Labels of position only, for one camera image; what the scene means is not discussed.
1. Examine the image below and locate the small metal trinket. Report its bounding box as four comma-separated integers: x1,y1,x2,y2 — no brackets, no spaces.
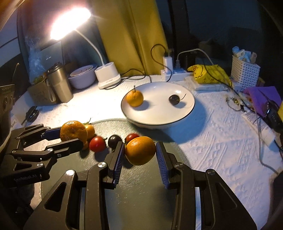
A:
226,95,242,110

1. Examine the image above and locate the smooth oval orange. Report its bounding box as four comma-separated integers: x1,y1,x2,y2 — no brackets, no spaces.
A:
125,136,156,166

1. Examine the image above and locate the yellow curtain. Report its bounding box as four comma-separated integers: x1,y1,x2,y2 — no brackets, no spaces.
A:
92,0,169,77

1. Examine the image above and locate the pink-rimmed dish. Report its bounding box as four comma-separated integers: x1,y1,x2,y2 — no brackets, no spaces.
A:
70,65,96,77

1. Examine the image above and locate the stainless steel tumbler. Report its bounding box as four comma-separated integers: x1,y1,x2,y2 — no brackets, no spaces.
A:
46,62,74,103

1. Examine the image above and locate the white charger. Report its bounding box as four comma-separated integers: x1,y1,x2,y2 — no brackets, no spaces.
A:
163,55,173,69

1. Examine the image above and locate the white cable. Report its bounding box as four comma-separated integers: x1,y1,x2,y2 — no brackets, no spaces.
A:
176,49,214,68

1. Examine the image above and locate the purple pouch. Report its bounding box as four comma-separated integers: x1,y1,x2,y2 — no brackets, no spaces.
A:
243,86,282,117

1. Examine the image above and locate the white power strip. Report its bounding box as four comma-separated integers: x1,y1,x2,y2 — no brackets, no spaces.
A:
160,66,188,81

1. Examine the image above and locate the white embossed tablecloth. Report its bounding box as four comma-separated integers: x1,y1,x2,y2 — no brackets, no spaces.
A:
9,75,283,222

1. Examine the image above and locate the red cherry tomato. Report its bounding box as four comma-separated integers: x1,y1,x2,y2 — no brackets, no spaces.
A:
89,136,106,153
125,133,140,144

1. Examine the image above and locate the black device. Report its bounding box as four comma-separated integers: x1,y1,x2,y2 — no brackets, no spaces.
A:
264,100,283,133

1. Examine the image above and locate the thin black cable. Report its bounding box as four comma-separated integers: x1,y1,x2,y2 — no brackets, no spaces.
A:
203,64,250,107

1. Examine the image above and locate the clear plastic bag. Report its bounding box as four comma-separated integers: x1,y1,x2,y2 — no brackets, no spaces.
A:
24,35,48,78

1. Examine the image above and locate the round orange with stem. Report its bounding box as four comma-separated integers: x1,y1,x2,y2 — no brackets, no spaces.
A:
126,85,144,108

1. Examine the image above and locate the bundle of small packets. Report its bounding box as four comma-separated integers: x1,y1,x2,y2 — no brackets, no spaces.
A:
232,46,258,63

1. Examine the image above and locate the small orange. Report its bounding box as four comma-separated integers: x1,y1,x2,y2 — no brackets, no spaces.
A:
83,118,96,141

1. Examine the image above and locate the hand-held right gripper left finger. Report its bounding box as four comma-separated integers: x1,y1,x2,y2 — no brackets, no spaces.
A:
23,142,126,230

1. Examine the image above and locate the white tube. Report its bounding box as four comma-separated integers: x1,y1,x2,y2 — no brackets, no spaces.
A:
241,112,277,146

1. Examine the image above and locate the dark grape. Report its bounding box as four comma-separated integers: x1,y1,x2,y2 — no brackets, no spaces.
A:
108,135,123,148

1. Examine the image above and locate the large wrinkled orange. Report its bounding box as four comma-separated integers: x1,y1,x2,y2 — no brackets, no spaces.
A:
60,120,88,143

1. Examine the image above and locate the black power adapter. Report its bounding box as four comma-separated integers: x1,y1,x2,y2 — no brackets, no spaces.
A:
180,54,196,68

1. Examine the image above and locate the small black round object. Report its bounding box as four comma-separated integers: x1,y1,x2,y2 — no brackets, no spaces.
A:
21,106,40,126

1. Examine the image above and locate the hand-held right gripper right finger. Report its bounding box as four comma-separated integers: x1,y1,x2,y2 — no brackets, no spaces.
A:
156,141,258,230

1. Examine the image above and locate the round grey tray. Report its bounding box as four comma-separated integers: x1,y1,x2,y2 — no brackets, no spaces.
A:
34,118,195,230

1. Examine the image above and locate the white plate with dark rim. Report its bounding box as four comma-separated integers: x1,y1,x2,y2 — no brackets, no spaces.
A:
121,82,196,130

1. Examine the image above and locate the lavender bowl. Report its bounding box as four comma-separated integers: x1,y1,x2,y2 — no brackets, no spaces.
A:
68,64,98,89

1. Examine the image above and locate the dark flat box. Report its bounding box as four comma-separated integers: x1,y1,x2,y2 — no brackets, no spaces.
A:
40,41,64,67

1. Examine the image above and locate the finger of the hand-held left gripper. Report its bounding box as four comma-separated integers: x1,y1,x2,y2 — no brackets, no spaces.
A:
10,124,62,147
5,138,84,172

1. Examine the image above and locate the grey cable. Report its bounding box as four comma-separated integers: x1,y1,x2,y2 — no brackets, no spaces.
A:
254,106,280,174

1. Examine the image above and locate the white desk lamp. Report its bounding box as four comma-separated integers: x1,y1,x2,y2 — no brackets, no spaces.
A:
50,8,122,89

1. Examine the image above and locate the white plastic basket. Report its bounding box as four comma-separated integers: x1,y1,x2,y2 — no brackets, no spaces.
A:
231,55,261,89

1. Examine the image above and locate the yellow snack bag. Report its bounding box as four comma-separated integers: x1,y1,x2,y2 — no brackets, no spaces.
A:
187,64,233,85

